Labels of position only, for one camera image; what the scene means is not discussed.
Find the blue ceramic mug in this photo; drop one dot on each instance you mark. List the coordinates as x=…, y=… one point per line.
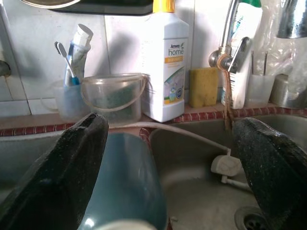
x=129, y=179

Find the white bottle green cap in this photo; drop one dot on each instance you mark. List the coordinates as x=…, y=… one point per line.
x=239, y=95

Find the chrome gooseneck faucet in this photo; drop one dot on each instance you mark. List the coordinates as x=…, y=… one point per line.
x=230, y=24

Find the clear toothbrush cup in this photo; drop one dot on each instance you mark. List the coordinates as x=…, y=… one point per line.
x=69, y=103

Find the white detergent bottle yellow cap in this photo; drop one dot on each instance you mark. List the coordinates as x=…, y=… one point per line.
x=165, y=72

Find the small steel cup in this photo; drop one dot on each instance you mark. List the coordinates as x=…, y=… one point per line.
x=285, y=93

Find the clear plastic bucket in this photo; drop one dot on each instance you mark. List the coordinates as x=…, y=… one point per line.
x=112, y=95

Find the steel sink basin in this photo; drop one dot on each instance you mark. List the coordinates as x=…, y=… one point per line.
x=19, y=153
x=199, y=201

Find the clear plastic bag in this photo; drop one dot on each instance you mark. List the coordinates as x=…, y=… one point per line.
x=275, y=52

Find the white toothpaste tube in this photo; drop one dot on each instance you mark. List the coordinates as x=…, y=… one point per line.
x=80, y=48

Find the blue white toothbrush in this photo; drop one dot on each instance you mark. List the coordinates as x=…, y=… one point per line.
x=68, y=64

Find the hanging steel pan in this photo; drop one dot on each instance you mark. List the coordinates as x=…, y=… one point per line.
x=48, y=3

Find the plain yellow sponge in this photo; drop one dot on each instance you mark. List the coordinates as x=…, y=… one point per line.
x=204, y=87

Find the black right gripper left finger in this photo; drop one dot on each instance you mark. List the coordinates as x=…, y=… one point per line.
x=52, y=182

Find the clear cup with sticks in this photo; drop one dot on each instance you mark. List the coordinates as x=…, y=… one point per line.
x=260, y=91

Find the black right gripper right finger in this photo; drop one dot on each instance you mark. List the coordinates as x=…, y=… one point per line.
x=278, y=177

